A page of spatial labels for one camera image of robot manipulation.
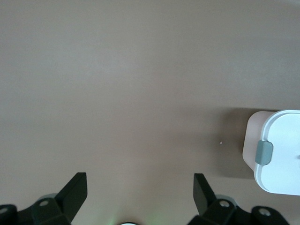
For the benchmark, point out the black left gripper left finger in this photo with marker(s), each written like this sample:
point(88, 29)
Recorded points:
point(72, 194)

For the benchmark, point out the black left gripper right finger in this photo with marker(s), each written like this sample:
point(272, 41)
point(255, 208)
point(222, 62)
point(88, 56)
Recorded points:
point(201, 194)

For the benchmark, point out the grey lid latch clip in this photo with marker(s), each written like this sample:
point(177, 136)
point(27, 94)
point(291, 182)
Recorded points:
point(264, 152)

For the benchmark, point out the white plastic box lid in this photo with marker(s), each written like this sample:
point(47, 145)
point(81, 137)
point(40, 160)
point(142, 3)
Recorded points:
point(286, 145)

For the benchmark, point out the pale pink storage box base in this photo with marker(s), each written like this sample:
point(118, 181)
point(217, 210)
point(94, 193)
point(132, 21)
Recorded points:
point(252, 140)

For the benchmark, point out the brown table mat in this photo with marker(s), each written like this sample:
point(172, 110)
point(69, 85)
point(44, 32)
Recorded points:
point(117, 82)

